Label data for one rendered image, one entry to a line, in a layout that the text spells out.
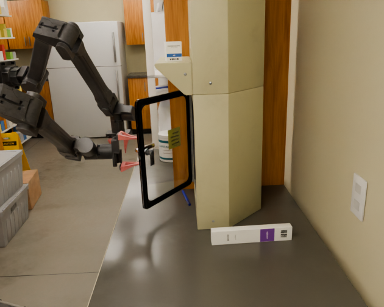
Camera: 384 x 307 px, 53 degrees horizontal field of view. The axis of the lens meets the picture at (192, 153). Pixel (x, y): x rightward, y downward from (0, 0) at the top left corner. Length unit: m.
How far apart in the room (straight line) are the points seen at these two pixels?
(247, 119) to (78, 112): 5.24
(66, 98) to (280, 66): 5.09
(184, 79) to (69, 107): 5.29
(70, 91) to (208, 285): 5.50
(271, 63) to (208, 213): 0.66
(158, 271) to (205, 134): 0.45
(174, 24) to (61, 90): 4.95
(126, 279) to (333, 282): 0.57
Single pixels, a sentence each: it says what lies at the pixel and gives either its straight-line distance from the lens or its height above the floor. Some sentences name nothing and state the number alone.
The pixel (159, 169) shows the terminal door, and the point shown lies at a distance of 1.42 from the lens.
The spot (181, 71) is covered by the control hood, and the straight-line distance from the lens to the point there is 1.20.
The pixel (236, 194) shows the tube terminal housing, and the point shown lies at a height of 1.06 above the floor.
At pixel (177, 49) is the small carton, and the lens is 1.26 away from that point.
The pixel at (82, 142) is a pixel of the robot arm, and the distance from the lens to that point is 1.38.
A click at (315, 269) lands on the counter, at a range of 1.19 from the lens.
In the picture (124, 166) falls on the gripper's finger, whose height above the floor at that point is 1.14.
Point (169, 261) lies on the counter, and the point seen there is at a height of 0.94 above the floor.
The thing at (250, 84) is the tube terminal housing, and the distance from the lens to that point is 1.31.
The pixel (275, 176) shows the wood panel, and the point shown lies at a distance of 1.72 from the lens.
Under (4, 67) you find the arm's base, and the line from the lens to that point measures 1.77.
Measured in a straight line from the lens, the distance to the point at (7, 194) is 3.52.
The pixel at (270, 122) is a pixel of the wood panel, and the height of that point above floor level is 1.22.
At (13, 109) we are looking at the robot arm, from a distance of 1.10.
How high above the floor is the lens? 1.60
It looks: 18 degrees down
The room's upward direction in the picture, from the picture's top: 2 degrees counter-clockwise
